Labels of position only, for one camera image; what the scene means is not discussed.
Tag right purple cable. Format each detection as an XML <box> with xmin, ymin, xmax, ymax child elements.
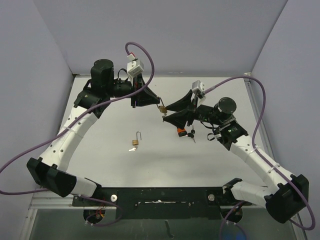
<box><xmin>202</xmin><ymin>76</ymin><xmax>316</xmax><ymax>240</ymax></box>

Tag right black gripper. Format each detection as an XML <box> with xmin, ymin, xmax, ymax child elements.
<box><xmin>163</xmin><ymin>90</ymin><xmax>224</xmax><ymax>128</ymax></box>

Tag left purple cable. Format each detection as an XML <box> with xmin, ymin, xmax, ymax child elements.
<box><xmin>0</xmin><ymin>42</ymin><xmax>155</xmax><ymax>195</ymax></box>

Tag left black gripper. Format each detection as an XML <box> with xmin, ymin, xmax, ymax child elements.
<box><xmin>105</xmin><ymin>73</ymin><xmax>160</xmax><ymax>109</ymax></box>

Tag orange black padlock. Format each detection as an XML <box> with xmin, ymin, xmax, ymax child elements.
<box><xmin>177</xmin><ymin>128</ymin><xmax>188</xmax><ymax>138</ymax></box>

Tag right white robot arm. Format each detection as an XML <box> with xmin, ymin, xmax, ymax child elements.
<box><xmin>163</xmin><ymin>91</ymin><xmax>309</xmax><ymax>224</ymax></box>

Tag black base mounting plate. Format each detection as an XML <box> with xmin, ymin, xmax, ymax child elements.
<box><xmin>72</xmin><ymin>187</ymin><xmax>239</xmax><ymax>226</ymax></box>

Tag black headed key bunch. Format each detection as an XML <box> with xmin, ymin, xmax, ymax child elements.
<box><xmin>187</xmin><ymin>126</ymin><xmax>196</xmax><ymax>143</ymax></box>

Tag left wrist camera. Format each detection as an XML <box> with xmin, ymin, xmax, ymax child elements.
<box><xmin>126</xmin><ymin>59</ymin><xmax>144</xmax><ymax>78</ymax></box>

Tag brass padlock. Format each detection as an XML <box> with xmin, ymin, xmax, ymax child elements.
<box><xmin>132</xmin><ymin>131</ymin><xmax>142</xmax><ymax>147</ymax></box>
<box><xmin>157</xmin><ymin>97</ymin><xmax>168</xmax><ymax>117</ymax></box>

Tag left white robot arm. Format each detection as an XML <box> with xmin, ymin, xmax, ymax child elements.
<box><xmin>26</xmin><ymin>55</ymin><xmax>160</xmax><ymax>206</ymax></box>

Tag purple cable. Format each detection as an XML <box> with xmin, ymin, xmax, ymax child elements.
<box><xmin>0</xmin><ymin>42</ymin><xmax>155</xmax><ymax>195</ymax></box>
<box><xmin>202</xmin><ymin>76</ymin><xmax>316</xmax><ymax>240</ymax></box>

